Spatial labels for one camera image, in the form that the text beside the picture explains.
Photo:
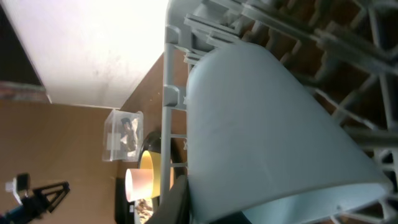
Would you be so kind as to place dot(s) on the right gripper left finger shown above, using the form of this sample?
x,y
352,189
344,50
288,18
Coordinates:
x,y
174,209

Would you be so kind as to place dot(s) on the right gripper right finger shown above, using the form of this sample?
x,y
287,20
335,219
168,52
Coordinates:
x,y
235,218

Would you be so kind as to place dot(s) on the peanut shells and rice scraps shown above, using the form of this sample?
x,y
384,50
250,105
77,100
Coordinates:
x,y
143,210

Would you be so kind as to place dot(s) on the pink cup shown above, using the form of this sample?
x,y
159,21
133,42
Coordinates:
x,y
137,184

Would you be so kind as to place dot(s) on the yellow bowl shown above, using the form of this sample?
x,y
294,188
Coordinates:
x,y
152,161

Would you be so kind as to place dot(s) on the blue cup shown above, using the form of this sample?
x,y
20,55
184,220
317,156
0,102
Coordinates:
x,y
260,144

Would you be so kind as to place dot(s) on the clear plastic waste bin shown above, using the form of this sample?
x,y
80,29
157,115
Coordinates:
x,y
113,147

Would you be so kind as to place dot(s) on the grey dishwasher rack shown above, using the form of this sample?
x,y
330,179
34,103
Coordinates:
x,y
334,49

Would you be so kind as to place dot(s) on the round black serving tray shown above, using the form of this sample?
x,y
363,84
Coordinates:
x,y
122,212

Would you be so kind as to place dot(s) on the black camera tripod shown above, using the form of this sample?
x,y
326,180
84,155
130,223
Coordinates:
x,y
33,204

